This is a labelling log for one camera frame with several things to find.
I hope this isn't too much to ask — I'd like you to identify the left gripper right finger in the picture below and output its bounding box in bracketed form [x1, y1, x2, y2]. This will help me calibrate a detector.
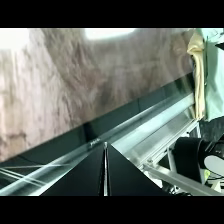
[106, 142, 168, 197]

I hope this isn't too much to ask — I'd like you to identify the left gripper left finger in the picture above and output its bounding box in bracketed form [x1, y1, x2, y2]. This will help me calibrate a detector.
[41, 142, 107, 197]

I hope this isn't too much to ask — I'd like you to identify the pale green shirt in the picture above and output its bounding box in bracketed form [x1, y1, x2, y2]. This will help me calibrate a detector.
[199, 28, 224, 123]

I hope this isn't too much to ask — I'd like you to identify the beige garment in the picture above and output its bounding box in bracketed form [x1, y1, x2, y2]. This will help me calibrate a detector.
[186, 31, 207, 122]

